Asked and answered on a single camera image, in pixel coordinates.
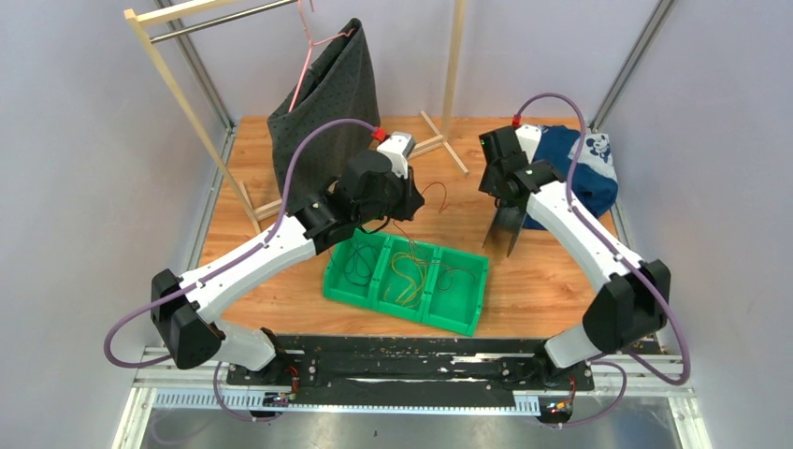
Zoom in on grey plastic cable spool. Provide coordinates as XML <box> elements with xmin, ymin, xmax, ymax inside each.
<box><xmin>483</xmin><ymin>206</ymin><xmax>526</xmax><ymax>257</ymax></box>

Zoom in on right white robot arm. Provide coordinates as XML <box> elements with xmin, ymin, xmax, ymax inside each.
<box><xmin>479</xmin><ymin>125</ymin><xmax>670</xmax><ymax>389</ymax></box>

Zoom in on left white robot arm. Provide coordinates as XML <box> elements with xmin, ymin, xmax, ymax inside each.
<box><xmin>151</xmin><ymin>151</ymin><xmax>425</xmax><ymax>385</ymax></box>

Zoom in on blue printed t-shirt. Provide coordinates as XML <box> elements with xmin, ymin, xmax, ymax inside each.
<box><xmin>533</xmin><ymin>125</ymin><xmax>618</xmax><ymax>219</ymax></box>

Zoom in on dark grey dotted garment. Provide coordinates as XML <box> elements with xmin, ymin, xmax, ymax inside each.
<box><xmin>267</xmin><ymin>18</ymin><xmax>381</xmax><ymax>210</ymax></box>

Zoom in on green three-compartment bin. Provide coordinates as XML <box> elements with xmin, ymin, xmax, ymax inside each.
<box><xmin>323</xmin><ymin>231</ymin><xmax>490</xmax><ymax>337</ymax></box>

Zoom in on wooden clothes rack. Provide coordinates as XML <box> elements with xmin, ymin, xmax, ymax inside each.
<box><xmin>123</xmin><ymin>0</ymin><xmax>470</xmax><ymax>234</ymax></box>

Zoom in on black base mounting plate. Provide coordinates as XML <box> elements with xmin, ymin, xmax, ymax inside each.
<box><xmin>225</xmin><ymin>334</ymin><xmax>594</xmax><ymax>408</ymax></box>

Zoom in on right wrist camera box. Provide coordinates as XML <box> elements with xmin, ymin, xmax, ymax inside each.
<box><xmin>515</xmin><ymin>124</ymin><xmax>543</xmax><ymax>163</ymax></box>

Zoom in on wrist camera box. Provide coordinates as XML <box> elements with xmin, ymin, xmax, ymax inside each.
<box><xmin>515</xmin><ymin>124</ymin><xmax>543</xmax><ymax>163</ymax></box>
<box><xmin>376</xmin><ymin>132</ymin><xmax>415</xmax><ymax>179</ymax></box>

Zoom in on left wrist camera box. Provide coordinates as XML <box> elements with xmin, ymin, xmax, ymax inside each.
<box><xmin>376</xmin><ymin>132</ymin><xmax>415</xmax><ymax>179</ymax></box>

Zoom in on black thin cable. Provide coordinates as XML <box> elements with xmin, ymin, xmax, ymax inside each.
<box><xmin>343</xmin><ymin>239</ymin><xmax>382</xmax><ymax>287</ymax></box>

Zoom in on yellow thin cable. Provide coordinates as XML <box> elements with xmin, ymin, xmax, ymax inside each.
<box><xmin>383</xmin><ymin>241</ymin><xmax>435</xmax><ymax>309</ymax></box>

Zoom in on pink wire hanger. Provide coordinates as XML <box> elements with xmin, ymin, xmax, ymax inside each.
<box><xmin>288</xmin><ymin>0</ymin><xmax>355</xmax><ymax>112</ymax></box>

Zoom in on aluminium frame rail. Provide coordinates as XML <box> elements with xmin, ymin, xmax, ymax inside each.
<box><xmin>112</xmin><ymin>355</ymin><xmax>713</xmax><ymax>448</ymax></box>

